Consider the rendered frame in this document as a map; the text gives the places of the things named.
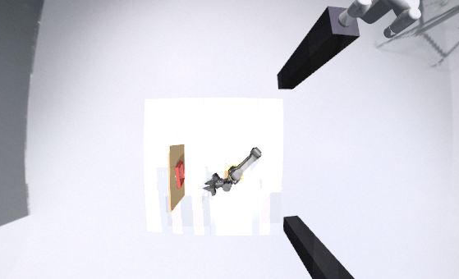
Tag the dark red rectangular picture frame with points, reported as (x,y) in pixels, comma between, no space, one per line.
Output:
(179,169)

